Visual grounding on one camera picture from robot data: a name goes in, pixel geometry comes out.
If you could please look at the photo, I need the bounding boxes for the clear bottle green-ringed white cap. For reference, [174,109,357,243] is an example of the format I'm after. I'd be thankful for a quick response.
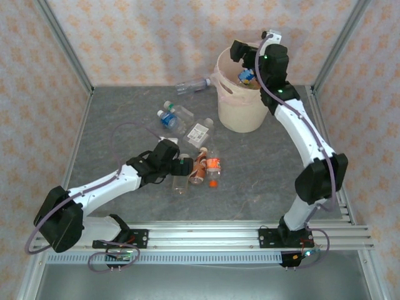
[163,100,195,121]
[171,152,191,195]

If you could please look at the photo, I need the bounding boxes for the square clear bottle white label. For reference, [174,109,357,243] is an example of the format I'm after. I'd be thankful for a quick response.
[182,117,215,149]

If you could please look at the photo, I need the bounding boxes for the blue label water bottle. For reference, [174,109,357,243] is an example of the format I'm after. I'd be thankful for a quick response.
[156,109,185,134]

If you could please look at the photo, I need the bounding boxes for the beige plastic bin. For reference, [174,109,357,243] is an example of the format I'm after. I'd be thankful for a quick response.
[215,46,273,134]

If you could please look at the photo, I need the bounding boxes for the clear bottle with blue cap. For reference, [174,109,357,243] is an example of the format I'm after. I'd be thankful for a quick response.
[174,76,212,96]

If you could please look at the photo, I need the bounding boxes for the green circuit board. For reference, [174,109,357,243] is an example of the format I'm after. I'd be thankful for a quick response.
[105,248,140,262]

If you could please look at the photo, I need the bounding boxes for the small circuit board with leds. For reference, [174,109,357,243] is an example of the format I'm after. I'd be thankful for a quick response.
[293,249,320,261]

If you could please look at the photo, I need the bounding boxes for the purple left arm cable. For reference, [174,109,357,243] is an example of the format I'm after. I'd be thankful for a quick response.
[24,122,166,273]

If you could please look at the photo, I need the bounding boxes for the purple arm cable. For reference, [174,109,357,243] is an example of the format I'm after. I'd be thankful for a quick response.
[254,32,339,270]
[24,122,166,273]

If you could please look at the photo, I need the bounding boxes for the aluminium frame post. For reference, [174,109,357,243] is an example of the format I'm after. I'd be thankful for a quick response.
[311,0,373,94]
[34,0,95,95]

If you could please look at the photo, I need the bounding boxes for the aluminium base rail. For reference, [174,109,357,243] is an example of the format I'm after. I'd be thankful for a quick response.
[34,220,374,251]

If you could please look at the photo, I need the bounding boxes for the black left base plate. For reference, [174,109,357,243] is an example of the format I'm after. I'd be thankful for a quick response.
[92,229,149,249]

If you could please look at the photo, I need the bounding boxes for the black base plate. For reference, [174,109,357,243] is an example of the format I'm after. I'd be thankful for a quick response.
[258,227,313,249]
[92,229,149,249]

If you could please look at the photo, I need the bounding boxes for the slotted grey cable duct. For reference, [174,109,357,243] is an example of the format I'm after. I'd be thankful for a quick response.
[46,252,284,265]

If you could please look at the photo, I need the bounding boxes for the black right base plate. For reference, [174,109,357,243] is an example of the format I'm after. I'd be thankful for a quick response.
[258,227,313,249]

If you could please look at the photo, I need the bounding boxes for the aluminium side rail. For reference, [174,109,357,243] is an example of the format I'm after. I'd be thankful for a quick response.
[307,86,357,226]

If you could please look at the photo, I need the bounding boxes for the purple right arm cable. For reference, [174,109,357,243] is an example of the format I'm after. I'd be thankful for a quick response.
[254,32,339,270]

